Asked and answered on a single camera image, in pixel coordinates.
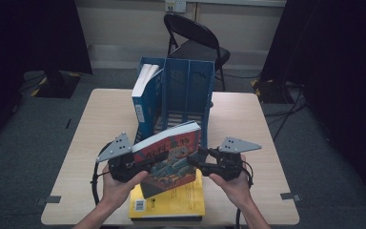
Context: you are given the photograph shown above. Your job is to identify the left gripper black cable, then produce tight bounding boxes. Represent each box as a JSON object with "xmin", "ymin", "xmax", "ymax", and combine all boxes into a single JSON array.
[{"xmin": 90, "ymin": 142, "xmax": 112, "ymax": 206}]

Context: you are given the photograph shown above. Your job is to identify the black curtain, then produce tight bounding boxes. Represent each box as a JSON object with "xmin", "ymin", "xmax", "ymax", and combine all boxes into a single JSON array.
[
  {"xmin": 0, "ymin": 0, "xmax": 93, "ymax": 151},
  {"xmin": 259, "ymin": 0, "xmax": 366, "ymax": 211}
]

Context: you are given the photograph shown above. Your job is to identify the red illustrated book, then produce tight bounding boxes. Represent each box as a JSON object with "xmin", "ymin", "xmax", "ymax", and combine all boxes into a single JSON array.
[{"xmin": 132, "ymin": 120, "xmax": 202, "ymax": 200}]

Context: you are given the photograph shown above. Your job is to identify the yellow book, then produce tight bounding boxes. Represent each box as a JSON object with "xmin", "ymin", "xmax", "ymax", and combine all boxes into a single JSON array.
[{"xmin": 128, "ymin": 168, "xmax": 206, "ymax": 219}]

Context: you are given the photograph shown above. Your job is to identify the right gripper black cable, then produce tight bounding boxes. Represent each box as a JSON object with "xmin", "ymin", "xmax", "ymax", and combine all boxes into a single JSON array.
[{"xmin": 234, "ymin": 160, "xmax": 255, "ymax": 229}]

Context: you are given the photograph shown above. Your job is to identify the white wall socket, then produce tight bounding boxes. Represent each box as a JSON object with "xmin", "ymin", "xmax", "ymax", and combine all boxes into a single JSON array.
[{"xmin": 165, "ymin": 0, "xmax": 188, "ymax": 13}]

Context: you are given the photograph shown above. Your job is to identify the grey tape piece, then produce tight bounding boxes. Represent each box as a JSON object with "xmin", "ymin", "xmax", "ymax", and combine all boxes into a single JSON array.
[
  {"xmin": 36, "ymin": 196, "xmax": 63, "ymax": 206},
  {"xmin": 279, "ymin": 192, "xmax": 302, "ymax": 202}
]

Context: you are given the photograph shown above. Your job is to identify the black floor cables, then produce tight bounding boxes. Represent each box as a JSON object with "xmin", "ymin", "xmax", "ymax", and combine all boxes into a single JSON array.
[{"xmin": 262, "ymin": 83, "xmax": 310, "ymax": 143}]

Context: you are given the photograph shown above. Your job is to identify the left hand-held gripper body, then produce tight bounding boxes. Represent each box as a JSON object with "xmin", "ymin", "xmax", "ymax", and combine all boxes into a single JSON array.
[{"xmin": 95, "ymin": 132, "xmax": 150, "ymax": 184}]

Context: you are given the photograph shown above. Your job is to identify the person's right hand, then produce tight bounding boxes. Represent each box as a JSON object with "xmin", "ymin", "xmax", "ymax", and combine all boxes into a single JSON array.
[{"xmin": 209, "ymin": 154, "xmax": 255, "ymax": 210}]

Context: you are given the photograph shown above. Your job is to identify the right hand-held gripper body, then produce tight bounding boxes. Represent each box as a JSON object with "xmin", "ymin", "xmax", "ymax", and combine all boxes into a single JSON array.
[{"xmin": 199, "ymin": 136, "xmax": 263, "ymax": 181}]

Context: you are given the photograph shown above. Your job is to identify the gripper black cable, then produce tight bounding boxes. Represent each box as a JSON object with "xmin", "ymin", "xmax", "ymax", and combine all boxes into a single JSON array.
[
  {"xmin": 234, "ymin": 160, "xmax": 255, "ymax": 229},
  {"xmin": 90, "ymin": 142, "xmax": 112, "ymax": 206}
]

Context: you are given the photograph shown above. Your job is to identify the black stand base yellow tape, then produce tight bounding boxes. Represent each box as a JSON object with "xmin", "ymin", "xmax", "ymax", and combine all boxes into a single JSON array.
[
  {"xmin": 30, "ymin": 70, "xmax": 83, "ymax": 99},
  {"xmin": 251, "ymin": 77, "xmax": 295, "ymax": 105}
]

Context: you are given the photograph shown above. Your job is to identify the person's left hand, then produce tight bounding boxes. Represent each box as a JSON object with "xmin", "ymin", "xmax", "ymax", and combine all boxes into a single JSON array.
[{"xmin": 100, "ymin": 163, "xmax": 150, "ymax": 210}]

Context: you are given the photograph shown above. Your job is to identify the blue plastic file rack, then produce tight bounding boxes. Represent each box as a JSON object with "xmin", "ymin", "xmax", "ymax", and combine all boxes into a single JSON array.
[{"xmin": 132, "ymin": 56, "xmax": 216, "ymax": 151}]

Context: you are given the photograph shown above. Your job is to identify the black folding chair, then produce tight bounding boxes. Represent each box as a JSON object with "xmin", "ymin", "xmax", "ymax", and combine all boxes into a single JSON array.
[{"xmin": 163, "ymin": 12, "xmax": 232, "ymax": 94}]

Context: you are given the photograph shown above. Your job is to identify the blue book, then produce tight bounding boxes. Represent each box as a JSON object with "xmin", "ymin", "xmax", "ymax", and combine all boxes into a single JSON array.
[{"xmin": 131, "ymin": 63, "xmax": 165, "ymax": 143}]

